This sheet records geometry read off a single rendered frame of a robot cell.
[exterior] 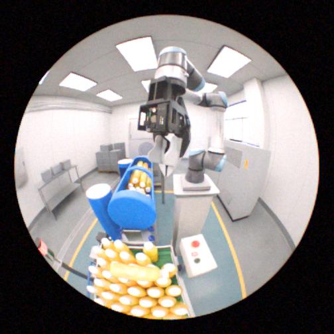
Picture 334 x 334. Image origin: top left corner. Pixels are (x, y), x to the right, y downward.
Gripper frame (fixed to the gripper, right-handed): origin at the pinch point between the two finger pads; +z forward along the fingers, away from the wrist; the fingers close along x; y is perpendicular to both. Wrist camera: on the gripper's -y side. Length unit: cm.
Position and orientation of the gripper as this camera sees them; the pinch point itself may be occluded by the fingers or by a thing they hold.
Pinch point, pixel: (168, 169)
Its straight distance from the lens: 24.5
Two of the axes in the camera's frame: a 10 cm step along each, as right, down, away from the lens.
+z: -0.7, 9.6, 2.5
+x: 8.6, 1.9, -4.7
